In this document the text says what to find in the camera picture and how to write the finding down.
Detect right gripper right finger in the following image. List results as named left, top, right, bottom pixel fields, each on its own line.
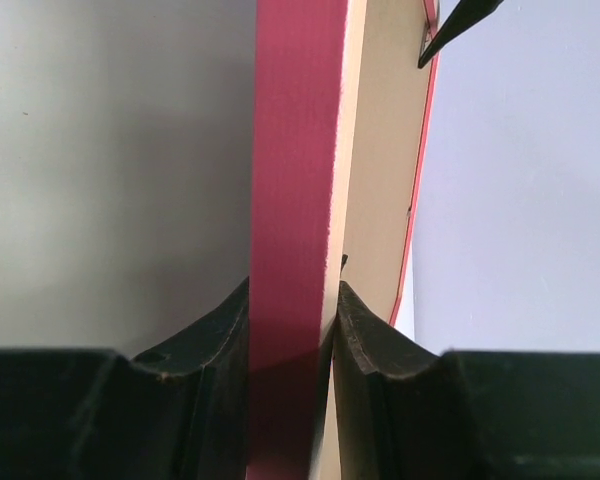
left=334, top=283, right=600, bottom=479

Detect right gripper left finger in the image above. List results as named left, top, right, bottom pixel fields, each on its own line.
left=0, top=284, right=249, bottom=479

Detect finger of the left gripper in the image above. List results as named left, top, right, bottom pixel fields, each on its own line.
left=417, top=0, right=503, bottom=69

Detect pink picture frame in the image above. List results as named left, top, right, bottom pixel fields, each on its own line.
left=247, top=1, right=439, bottom=479

